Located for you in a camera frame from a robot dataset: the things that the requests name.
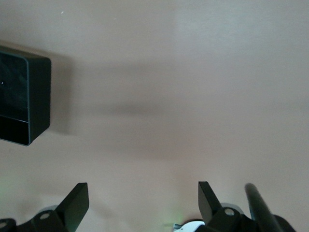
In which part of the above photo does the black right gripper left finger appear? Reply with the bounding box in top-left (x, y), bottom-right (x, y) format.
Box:
top-left (16, 182), bottom-right (89, 232)

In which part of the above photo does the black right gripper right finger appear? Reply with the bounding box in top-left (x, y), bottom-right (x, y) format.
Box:
top-left (197, 181), bottom-right (257, 232)

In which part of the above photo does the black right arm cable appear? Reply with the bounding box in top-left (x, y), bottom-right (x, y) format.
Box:
top-left (244, 183), bottom-right (284, 232)

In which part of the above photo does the black plastic box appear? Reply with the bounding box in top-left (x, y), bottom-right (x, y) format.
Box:
top-left (0, 45), bottom-right (52, 146)

